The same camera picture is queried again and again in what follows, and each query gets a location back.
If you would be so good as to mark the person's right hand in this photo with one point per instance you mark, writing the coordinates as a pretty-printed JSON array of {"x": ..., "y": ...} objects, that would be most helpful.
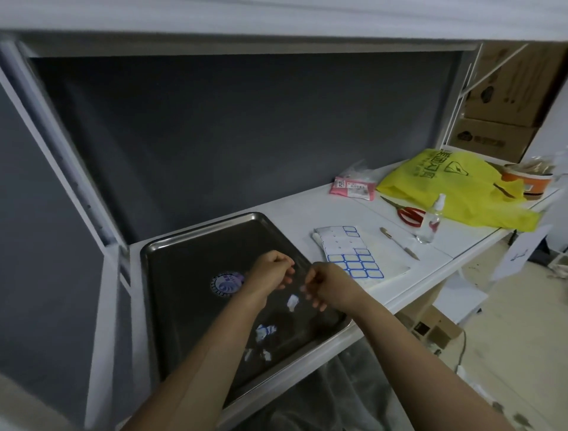
[{"x": 337, "y": 291}]

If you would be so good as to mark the person's left hand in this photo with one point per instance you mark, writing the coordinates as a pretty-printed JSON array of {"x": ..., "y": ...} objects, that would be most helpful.
[{"x": 268, "y": 275}]

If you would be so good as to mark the blue-bordered white label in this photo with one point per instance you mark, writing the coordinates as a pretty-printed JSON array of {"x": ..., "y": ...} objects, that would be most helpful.
[{"x": 292, "y": 302}]

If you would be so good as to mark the sheet of blue-bordered labels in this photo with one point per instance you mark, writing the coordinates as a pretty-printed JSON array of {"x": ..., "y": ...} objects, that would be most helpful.
[{"x": 337, "y": 242}]

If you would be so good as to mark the person's left forearm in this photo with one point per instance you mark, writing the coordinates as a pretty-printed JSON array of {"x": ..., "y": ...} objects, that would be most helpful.
[{"x": 199, "y": 373}]

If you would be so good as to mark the person's right forearm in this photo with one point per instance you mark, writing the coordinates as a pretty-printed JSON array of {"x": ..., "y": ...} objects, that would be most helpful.
[{"x": 435, "y": 368}]

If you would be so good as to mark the round blue-white sticker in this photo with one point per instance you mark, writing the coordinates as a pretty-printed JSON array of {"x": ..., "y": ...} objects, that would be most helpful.
[{"x": 224, "y": 285}]

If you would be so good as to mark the white paper pad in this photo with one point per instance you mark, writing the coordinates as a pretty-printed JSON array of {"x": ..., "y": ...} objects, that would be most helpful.
[{"x": 390, "y": 262}]

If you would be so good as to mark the white metal shelving rack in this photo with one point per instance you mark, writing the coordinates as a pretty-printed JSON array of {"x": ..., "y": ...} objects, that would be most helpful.
[{"x": 293, "y": 208}]

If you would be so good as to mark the grey pen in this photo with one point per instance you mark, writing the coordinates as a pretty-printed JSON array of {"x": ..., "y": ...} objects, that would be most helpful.
[{"x": 399, "y": 243}]

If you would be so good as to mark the steel tray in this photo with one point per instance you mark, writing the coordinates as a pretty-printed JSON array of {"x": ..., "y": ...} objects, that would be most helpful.
[{"x": 186, "y": 275}]

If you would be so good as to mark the brown cardboard box piece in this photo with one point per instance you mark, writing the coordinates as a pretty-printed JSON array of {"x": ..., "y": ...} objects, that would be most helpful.
[{"x": 430, "y": 324}]

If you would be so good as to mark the pink packet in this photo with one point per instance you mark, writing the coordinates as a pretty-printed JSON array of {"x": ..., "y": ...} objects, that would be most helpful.
[{"x": 350, "y": 188}]

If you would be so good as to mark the red scissors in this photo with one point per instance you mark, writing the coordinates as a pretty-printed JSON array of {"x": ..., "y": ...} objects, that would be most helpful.
[{"x": 410, "y": 215}]

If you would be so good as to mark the clear spray bottle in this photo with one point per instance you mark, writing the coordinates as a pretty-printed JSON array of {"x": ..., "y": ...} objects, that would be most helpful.
[{"x": 428, "y": 226}]

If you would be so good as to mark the yellow-green plastic bag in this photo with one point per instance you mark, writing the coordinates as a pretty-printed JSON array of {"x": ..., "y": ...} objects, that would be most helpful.
[{"x": 452, "y": 186}]

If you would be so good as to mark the white torn paper strip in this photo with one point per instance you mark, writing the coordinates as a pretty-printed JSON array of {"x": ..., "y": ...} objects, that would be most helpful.
[{"x": 472, "y": 382}]

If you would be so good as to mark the white printed paper sheet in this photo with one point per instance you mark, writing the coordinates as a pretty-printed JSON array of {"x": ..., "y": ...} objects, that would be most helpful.
[{"x": 519, "y": 255}]

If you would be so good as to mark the cardboard box with dark print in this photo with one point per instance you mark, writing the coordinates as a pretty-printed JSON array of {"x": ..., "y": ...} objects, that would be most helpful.
[{"x": 492, "y": 140}]

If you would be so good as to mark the orange paper bowl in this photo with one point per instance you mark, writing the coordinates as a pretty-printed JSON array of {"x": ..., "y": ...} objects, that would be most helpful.
[{"x": 528, "y": 184}]

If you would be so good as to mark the tall printed cardboard box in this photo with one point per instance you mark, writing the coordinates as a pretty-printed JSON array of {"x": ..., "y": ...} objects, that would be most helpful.
[{"x": 514, "y": 84}]

